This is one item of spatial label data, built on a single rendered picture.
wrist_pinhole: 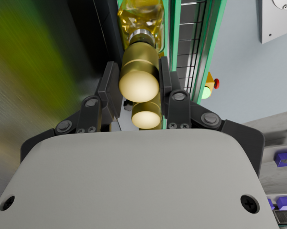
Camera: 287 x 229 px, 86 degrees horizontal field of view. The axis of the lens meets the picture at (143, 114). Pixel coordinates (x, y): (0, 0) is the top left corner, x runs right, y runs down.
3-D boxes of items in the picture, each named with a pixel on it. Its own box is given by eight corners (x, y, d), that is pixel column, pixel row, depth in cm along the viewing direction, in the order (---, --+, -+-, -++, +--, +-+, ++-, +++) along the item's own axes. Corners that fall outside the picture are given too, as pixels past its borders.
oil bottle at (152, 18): (129, -21, 30) (111, 18, 16) (158, -25, 29) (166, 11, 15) (133, 13, 34) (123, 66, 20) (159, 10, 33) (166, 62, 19)
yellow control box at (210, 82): (191, 71, 60) (195, 83, 55) (210, 70, 59) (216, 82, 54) (189, 86, 65) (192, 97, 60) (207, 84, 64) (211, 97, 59)
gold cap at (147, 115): (131, 85, 19) (127, 111, 16) (159, 83, 19) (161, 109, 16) (135, 105, 22) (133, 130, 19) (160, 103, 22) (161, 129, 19)
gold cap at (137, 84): (119, 44, 14) (111, 71, 11) (157, 39, 14) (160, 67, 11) (126, 76, 17) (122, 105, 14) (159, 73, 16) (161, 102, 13)
